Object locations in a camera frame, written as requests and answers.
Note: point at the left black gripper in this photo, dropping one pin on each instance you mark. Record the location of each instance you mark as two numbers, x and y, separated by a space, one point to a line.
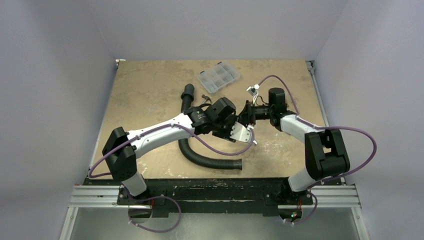
232 119

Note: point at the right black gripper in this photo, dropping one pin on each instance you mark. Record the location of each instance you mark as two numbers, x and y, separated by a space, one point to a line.
248 113

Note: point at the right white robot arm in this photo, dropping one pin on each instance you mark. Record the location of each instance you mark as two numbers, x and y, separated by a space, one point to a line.
324 149

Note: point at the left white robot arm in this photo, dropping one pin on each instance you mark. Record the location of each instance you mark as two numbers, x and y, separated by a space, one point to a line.
123 148

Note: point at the clear plastic organizer box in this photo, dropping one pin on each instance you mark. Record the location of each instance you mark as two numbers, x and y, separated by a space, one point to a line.
218 77

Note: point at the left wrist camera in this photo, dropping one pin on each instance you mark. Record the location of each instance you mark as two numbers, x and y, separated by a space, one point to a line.
242 133

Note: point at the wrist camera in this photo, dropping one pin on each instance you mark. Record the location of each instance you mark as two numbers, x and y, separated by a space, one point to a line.
242 133
253 91

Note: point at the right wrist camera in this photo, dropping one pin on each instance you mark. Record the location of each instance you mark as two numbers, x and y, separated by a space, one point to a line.
253 91

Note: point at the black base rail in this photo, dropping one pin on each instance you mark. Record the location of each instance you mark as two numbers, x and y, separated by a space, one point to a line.
268 196

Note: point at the aluminium frame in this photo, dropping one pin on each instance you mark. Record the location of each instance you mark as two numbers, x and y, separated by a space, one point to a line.
107 196

